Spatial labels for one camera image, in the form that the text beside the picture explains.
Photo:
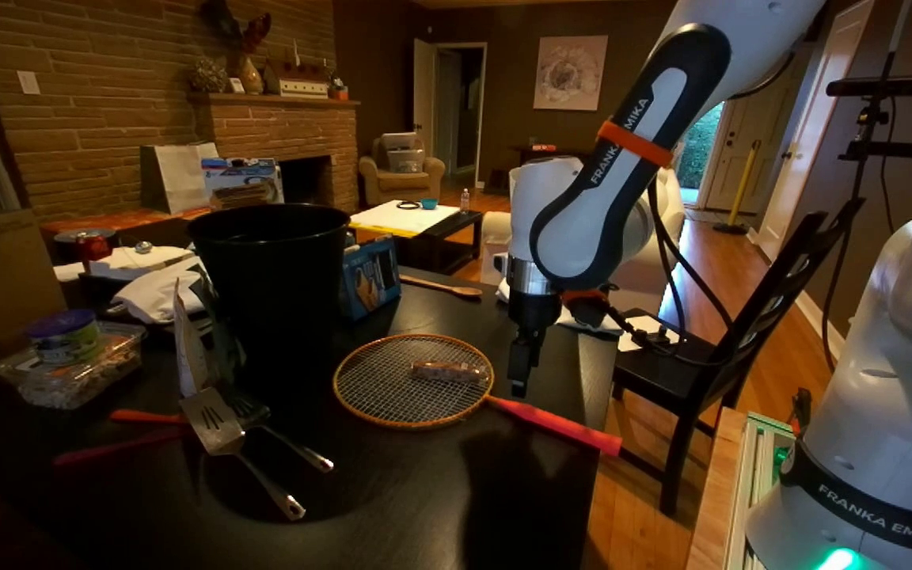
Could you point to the white light switch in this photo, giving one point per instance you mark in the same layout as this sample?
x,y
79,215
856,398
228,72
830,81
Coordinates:
x,y
31,85

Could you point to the white box on bench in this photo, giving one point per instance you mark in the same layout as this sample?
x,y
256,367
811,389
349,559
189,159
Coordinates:
x,y
185,179

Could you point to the blue snack box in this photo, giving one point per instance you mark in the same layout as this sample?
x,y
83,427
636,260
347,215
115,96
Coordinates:
x,y
370,281

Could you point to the small shiny snack packet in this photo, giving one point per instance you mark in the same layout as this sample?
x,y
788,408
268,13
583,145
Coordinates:
x,y
446,372

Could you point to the dark coffee table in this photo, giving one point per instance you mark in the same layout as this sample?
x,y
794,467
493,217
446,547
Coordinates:
x,y
404,221

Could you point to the black plastic bucket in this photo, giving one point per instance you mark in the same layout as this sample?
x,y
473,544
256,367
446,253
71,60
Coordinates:
x,y
268,287

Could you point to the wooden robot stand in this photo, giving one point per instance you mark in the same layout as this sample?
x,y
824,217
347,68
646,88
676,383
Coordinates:
x,y
713,496

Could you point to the wooden spoon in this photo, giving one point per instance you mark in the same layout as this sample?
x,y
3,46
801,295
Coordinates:
x,y
442,287

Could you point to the black camera tripod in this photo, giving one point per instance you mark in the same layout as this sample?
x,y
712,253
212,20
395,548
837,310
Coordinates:
x,y
878,88

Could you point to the jar with blue lid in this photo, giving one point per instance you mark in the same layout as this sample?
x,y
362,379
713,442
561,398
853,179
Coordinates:
x,y
65,331

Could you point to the brick fireplace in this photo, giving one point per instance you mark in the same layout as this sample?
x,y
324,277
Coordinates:
x,y
278,131

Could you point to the white sofa cushion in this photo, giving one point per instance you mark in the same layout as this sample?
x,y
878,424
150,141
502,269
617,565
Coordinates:
x,y
669,208

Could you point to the white cloth pile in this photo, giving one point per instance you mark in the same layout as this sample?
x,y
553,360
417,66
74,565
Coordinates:
x,y
150,291

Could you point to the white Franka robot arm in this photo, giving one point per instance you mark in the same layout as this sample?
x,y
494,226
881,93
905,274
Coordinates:
x,y
878,368

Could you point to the white paper with black item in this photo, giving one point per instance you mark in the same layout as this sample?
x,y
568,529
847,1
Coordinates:
x,y
646,338

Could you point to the clear plastic food container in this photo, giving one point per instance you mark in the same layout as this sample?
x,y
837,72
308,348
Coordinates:
x,y
78,375

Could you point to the black wooden chair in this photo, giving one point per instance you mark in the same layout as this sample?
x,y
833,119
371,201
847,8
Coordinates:
x,y
737,338

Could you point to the framed wall poster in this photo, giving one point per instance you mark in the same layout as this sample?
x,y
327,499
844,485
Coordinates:
x,y
572,72

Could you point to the slotted metal spatula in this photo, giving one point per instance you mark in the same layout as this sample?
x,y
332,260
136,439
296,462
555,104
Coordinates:
x,y
212,429

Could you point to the blue and white carton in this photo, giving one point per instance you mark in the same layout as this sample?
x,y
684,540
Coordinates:
x,y
244,179

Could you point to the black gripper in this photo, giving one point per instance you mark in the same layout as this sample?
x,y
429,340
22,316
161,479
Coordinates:
x,y
532,317

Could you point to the vase with dried flowers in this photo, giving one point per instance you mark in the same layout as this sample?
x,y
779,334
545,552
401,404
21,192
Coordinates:
x,y
244,60

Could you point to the tan armchair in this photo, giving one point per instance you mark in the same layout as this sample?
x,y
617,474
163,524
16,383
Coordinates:
x,y
398,179

